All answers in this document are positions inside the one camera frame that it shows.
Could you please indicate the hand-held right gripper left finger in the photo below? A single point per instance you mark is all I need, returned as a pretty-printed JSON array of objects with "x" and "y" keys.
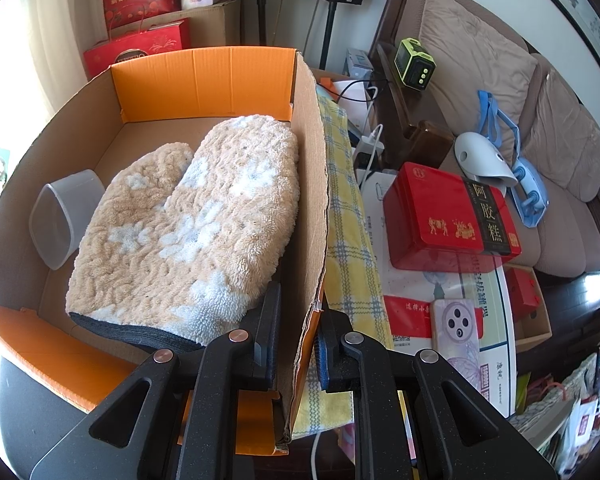
[{"x": 265, "y": 340}]

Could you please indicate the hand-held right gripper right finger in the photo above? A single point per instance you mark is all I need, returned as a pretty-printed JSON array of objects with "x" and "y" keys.
[{"x": 323, "y": 365}]

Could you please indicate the beige plush oven mitt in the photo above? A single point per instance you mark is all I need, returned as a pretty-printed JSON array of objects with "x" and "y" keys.
[{"x": 200, "y": 230}]

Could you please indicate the orange cardboard box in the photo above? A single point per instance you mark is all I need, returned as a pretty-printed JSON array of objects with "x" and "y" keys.
[{"x": 310, "y": 185}]

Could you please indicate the clear plastic container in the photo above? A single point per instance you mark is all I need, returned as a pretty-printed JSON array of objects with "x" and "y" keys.
[{"x": 62, "y": 215}]

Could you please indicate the yellow checked cloth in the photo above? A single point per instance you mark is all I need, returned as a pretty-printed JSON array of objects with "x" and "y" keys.
[{"x": 347, "y": 240}]

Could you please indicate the phone with pale case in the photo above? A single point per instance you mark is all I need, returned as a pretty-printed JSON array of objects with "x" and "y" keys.
[{"x": 455, "y": 327}]

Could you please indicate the red tin box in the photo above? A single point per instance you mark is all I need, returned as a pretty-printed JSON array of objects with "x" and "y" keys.
[{"x": 430, "y": 220}]

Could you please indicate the small open cardboard tray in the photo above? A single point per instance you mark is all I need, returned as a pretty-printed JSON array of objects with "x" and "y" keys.
[{"x": 532, "y": 330}]

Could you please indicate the small red box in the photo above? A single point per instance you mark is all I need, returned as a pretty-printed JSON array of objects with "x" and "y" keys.
[{"x": 525, "y": 292}]

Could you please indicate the paper shopping bags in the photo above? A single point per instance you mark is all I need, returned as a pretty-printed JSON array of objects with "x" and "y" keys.
[{"x": 575, "y": 410}]

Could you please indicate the white and grey curved device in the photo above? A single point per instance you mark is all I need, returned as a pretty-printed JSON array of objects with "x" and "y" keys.
[{"x": 482, "y": 157}]

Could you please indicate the brown sofa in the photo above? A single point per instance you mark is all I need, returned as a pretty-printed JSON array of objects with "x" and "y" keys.
[{"x": 570, "y": 230}]

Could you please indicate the white and blue box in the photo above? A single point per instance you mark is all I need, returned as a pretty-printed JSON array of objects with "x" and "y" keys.
[{"x": 358, "y": 62}]

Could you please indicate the black speaker stand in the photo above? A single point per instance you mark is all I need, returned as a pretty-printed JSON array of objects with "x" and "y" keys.
[
  {"x": 260, "y": 20},
  {"x": 329, "y": 35}
]

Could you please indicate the green and black radio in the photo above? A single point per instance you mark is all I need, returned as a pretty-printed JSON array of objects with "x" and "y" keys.
[{"x": 415, "y": 65}]

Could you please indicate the red chocolate gift box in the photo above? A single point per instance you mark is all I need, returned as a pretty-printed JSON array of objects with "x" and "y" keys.
[{"x": 150, "y": 42}]

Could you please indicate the brown cardboard carton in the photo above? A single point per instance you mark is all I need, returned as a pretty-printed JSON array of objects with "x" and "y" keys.
[{"x": 215, "y": 25}]

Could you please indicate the beige sofa back cushion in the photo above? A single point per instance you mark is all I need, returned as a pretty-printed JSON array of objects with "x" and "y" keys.
[
  {"x": 475, "y": 60},
  {"x": 570, "y": 135}
]

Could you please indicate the cream curtain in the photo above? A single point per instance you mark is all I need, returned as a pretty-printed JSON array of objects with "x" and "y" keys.
[{"x": 65, "y": 10}]

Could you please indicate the framed ink painting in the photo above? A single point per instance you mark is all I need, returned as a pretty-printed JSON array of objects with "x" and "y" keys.
[{"x": 580, "y": 10}]

